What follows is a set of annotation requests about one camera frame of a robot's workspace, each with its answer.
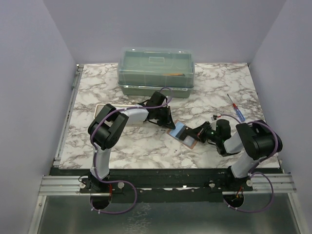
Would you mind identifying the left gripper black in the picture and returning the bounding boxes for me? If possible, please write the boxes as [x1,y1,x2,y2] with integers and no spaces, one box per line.
[154,106,175,129]

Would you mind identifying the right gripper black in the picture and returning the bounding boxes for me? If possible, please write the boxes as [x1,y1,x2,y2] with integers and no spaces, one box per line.
[186,121,221,143]

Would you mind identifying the black credit card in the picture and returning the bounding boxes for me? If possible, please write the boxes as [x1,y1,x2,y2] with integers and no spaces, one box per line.
[176,126,188,139]

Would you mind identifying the brown leather card holder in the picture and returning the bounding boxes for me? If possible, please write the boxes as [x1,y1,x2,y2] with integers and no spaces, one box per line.
[167,120,197,149]

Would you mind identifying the white rectangular tray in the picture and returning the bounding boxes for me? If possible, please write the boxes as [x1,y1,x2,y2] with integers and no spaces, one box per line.
[94,103,147,126]

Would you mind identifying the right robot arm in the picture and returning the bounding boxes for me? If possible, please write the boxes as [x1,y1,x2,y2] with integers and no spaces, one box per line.
[178,119,283,191]

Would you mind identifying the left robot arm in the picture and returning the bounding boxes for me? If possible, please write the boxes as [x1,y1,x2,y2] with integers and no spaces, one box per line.
[88,87,176,193]

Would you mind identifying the red blue screwdriver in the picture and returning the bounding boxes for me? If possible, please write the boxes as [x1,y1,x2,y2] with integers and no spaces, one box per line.
[227,94,246,122]

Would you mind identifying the green clear-lid storage box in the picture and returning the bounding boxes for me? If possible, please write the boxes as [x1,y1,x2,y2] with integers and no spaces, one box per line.
[117,48,195,98]

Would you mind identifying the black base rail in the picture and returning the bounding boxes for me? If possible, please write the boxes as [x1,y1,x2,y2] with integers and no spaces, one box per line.
[48,168,281,203]

